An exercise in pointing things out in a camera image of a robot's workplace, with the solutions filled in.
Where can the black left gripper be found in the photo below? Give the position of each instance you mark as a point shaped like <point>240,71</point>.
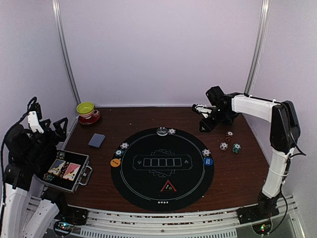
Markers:
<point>54,140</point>

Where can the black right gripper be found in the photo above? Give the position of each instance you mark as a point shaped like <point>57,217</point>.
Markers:
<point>209,126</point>

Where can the blue white poker chip stack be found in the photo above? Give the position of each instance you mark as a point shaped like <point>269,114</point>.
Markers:
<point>223,146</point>

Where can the blue round blind button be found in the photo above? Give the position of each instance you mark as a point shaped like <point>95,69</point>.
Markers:
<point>208,161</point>

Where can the green poker chip stack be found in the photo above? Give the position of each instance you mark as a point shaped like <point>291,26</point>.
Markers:
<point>236,148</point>

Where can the clear round dealer button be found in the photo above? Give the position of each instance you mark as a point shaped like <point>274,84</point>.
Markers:
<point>162,131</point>

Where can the orange round blind button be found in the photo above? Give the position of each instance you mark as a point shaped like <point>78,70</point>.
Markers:
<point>116,162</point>

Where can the red black triangle marker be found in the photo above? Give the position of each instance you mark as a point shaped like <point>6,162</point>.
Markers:
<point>168,187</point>

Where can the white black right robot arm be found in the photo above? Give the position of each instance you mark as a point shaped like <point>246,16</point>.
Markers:
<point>284,134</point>

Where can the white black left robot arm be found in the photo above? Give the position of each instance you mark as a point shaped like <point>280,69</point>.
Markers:
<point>26,162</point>

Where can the green bowl on red saucer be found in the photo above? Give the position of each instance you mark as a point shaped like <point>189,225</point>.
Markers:
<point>87,113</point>

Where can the blue card box in case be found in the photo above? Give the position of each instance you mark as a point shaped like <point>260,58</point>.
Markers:
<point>56,167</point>

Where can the blue playing card deck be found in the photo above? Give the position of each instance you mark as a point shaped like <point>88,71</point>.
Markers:
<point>96,140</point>

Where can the aluminium poker case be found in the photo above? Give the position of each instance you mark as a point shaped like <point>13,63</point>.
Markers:
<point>82,178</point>

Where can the red card box in case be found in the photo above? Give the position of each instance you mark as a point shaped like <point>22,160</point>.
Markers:
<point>71,171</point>

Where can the round black poker mat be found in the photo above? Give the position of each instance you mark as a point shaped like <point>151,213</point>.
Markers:
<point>151,160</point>

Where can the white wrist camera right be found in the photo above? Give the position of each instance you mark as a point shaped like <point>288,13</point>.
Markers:
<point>202,110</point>

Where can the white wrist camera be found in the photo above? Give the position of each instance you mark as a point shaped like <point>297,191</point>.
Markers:
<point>202,110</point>
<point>34,117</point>

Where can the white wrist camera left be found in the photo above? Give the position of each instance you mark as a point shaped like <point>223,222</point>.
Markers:
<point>34,117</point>

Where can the aluminium front rail frame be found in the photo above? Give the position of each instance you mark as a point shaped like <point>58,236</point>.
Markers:
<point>225,223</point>

